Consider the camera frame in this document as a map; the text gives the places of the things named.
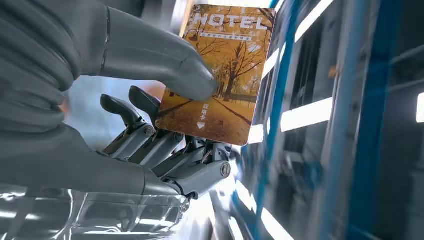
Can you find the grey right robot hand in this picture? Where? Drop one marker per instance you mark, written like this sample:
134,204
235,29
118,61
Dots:
82,169

